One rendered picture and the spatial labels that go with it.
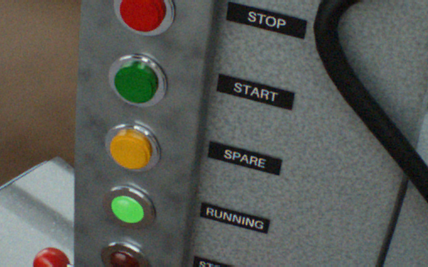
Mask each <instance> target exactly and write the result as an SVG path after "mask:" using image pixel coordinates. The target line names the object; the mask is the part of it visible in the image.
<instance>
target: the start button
mask: <svg viewBox="0 0 428 267"><path fill-rule="evenodd" d="M114 86H115V89H116V91H117V92H118V93H119V94H120V95H121V96H122V97H123V98H124V99H125V100H127V101H130V102H132V103H136V104H143V103H146V102H149V101H151V100H152V99H153V98H154V96H155V94H156V92H157V88H158V85H157V81H156V77H155V76H154V74H153V73H152V72H151V71H150V70H149V69H148V68H146V67H144V66H142V65H139V64H136V63H128V64H125V65H123V66H122V67H121V68H120V69H119V70H118V71H117V73H116V75H115V79H114Z"/></svg>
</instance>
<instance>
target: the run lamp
mask: <svg viewBox="0 0 428 267"><path fill-rule="evenodd" d="M112 211H113V213H114V214H115V216H117V217H118V218H119V219H121V220H122V221H125V222H128V223H135V222H138V221H140V220H141V219H142V217H143V214H144V213H143V209H142V207H141V206H140V204H139V203H138V202H137V201H135V200H134V199H131V198H130V197H125V196H120V197H117V198H116V199H115V200H114V201H113V202H112Z"/></svg>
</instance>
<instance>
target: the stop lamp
mask: <svg viewBox="0 0 428 267"><path fill-rule="evenodd" d="M109 261H110V263H111V264H112V267H140V265H139V263H138V261H137V259H136V258H135V257H134V256H132V255H131V254H129V253H126V252H124V251H117V252H114V253H112V254H110V256H109Z"/></svg>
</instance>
